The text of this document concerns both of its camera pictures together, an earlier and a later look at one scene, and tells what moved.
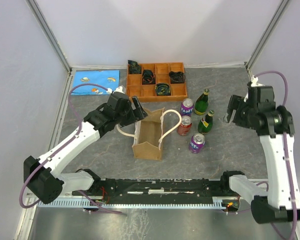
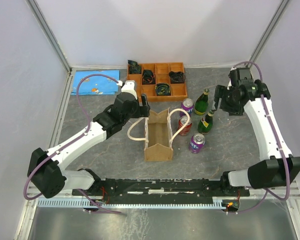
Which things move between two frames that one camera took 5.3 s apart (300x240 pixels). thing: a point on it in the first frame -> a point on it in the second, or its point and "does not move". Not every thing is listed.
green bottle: [202, 103] does not move
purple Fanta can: [187, 107] does not move
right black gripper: [235, 103] -> [220, 92]
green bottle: [206, 123] does not move
